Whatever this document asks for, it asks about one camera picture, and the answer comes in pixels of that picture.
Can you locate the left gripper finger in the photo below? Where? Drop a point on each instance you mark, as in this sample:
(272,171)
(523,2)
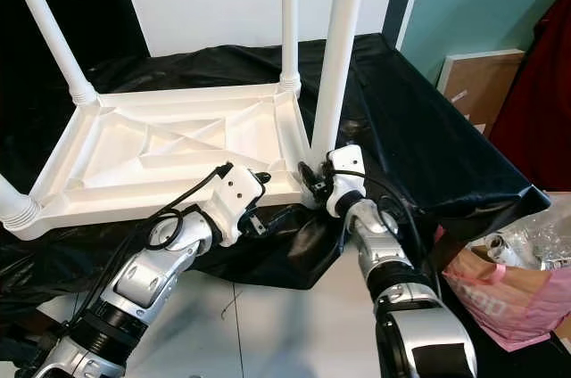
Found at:
(261,180)

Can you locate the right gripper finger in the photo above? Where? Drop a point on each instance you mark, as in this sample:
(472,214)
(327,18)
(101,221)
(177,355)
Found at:
(308,176)

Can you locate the white plastic table leg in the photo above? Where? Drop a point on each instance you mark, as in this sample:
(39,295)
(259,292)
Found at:
(290,21)
(18,204)
(339,48)
(53,26)

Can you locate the white plastic children table top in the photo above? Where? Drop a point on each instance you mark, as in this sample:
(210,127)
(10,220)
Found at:
(107,195)

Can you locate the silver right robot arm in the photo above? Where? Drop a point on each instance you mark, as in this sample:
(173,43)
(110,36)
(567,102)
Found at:
(406,298)

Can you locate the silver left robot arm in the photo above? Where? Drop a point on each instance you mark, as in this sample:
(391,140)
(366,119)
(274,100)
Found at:
(143,284)

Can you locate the black plastic table cover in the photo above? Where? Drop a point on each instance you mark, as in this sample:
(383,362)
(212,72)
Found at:
(446,146)

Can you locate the brown cardboard panel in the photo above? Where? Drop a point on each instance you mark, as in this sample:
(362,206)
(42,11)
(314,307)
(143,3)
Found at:
(482,84)

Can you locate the clear plastic packaging bundle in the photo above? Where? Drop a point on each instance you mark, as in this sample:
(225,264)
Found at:
(531,240)

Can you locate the pink shopping bag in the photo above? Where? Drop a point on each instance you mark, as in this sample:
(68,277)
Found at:
(508,298)

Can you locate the dark red curtain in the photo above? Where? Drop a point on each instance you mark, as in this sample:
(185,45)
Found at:
(535,84)

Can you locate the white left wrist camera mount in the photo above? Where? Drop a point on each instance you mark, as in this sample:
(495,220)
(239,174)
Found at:
(236,200)

